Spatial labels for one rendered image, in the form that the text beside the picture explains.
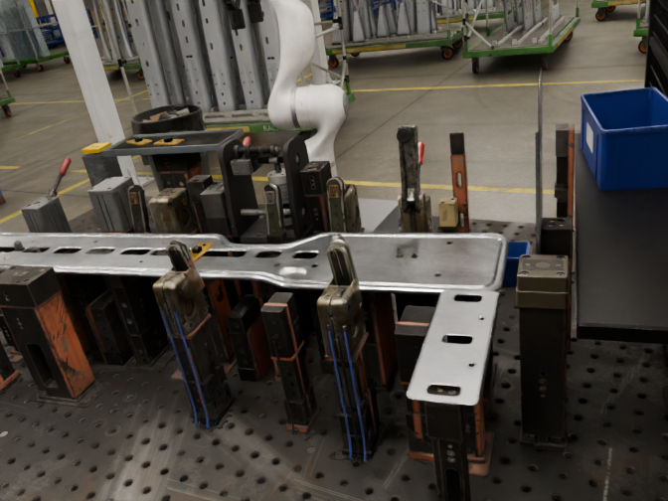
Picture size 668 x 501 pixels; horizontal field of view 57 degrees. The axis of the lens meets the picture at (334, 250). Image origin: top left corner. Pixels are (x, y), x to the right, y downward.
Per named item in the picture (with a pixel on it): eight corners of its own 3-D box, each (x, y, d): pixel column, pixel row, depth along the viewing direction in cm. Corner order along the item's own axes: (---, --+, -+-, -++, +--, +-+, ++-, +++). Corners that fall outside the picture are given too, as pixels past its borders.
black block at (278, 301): (277, 437, 125) (247, 316, 112) (296, 403, 134) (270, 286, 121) (313, 442, 122) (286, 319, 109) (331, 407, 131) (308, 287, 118)
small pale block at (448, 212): (449, 349, 142) (437, 204, 126) (452, 340, 145) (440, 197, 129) (465, 350, 141) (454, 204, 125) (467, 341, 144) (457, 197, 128)
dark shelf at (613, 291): (575, 340, 90) (576, 323, 89) (574, 143, 164) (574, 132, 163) (751, 351, 82) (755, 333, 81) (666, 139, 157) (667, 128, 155)
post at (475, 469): (450, 473, 110) (438, 340, 97) (460, 429, 119) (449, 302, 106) (487, 478, 108) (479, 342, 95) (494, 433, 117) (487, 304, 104)
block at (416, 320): (400, 461, 114) (382, 336, 102) (413, 419, 123) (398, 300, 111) (451, 468, 111) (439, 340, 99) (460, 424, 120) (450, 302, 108)
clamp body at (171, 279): (183, 428, 132) (135, 289, 117) (211, 391, 142) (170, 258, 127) (221, 433, 129) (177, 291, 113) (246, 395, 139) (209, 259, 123)
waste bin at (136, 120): (141, 220, 451) (110, 123, 419) (189, 192, 491) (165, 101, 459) (193, 225, 426) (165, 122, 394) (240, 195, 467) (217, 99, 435)
